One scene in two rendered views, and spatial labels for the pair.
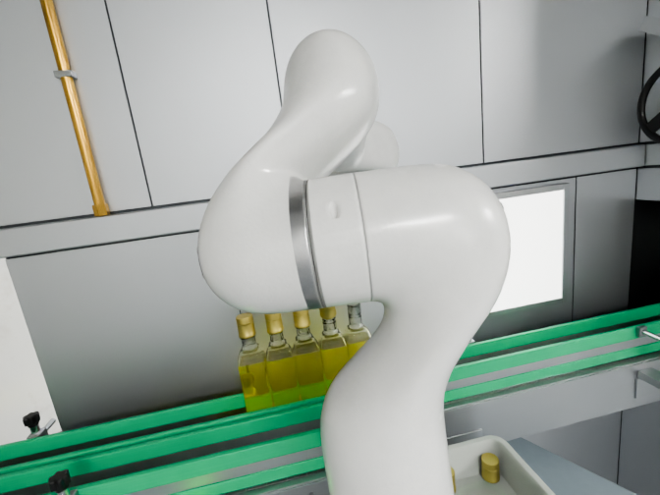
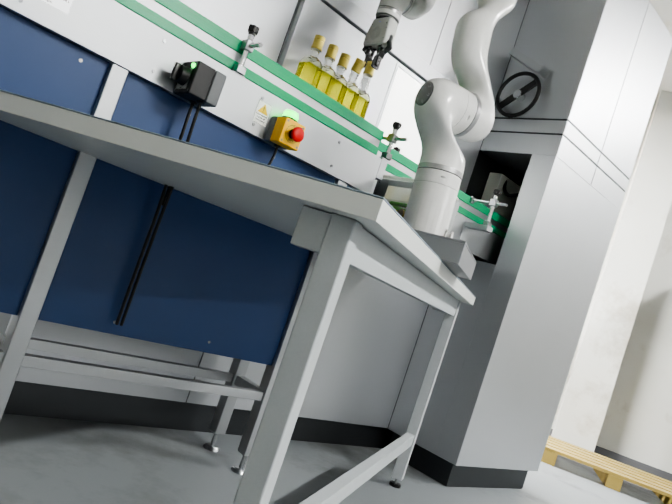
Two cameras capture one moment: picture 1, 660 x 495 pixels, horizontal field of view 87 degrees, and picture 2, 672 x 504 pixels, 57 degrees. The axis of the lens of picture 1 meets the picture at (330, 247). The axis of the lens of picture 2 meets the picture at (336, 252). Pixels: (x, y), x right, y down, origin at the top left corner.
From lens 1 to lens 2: 1.77 m
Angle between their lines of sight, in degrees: 37
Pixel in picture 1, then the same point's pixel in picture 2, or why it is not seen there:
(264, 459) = (327, 106)
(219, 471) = (306, 95)
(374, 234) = not seen: outside the picture
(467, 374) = (400, 160)
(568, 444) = (397, 304)
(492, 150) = (435, 63)
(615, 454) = (416, 333)
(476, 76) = (444, 16)
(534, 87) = not seen: hidden behind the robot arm
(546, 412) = not seen: hidden behind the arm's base
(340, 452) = (475, 19)
